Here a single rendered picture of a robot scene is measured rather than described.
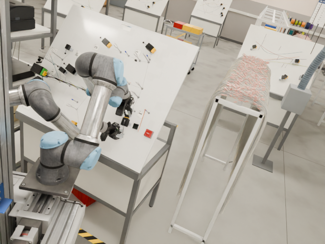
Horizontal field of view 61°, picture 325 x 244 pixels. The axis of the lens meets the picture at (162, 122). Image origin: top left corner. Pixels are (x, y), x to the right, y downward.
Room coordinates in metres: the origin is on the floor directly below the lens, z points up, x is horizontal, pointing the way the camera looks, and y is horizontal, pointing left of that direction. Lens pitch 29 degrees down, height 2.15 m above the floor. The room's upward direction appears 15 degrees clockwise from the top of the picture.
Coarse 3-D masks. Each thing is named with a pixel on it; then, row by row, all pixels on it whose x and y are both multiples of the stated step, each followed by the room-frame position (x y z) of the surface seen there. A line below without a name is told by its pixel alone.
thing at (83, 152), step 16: (96, 64) 1.19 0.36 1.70; (112, 64) 1.20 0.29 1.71; (96, 80) 1.16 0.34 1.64; (112, 80) 1.18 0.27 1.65; (96, 96) 1.12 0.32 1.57; (96, 112) 1.08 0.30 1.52; (96, 128) 1.05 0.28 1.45; (80, 144) 0.98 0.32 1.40; (96, 144) 1.02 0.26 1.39; (64, 160) 0.94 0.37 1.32; (80, 160) 0.94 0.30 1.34; (96, 160) 1.01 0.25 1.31
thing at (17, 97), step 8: (32, 80) 1.31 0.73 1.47; (40, 80) 1.33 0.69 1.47; (24, 88) 1.24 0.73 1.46; (32, 88) 1.24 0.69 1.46; (40, 88) 1.24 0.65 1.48; (48, 88) 1.30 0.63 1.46; (16, 96) 1.20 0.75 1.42; (24, 96) 1.21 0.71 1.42; (16, 104) 1.20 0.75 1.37; (24, 104) 1.22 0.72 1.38
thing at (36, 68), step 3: (33, 63) 1.98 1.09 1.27; (33, 66) 1.96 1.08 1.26; (36, 66) 1.96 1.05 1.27; (39, 66) 1.96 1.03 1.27; (42, 66) 1.96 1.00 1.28; (30, 69) 1.95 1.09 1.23; (33, 69) 1.95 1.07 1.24; (36, 69) 1.94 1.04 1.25; (39, 69) 1.94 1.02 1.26; (42, 69) 1.95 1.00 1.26; (36, 72) 1.93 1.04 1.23; (39, 72) 1.93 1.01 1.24; (48, 75) 2.06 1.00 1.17
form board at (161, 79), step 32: (64, 32) 2.29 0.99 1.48; (96, 32) 2.26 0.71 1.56; (128, 32) 2.23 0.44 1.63; (64, 64) 2.11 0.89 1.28; (128, 64) 2.06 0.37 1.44; (160, 64) 2.03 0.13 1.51; (64, 96) 1.93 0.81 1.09; (160, 96) 1.87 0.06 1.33; (128, 128) 1.73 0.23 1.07; (160, 128) 1.72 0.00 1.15; (128, 160) 1.59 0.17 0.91
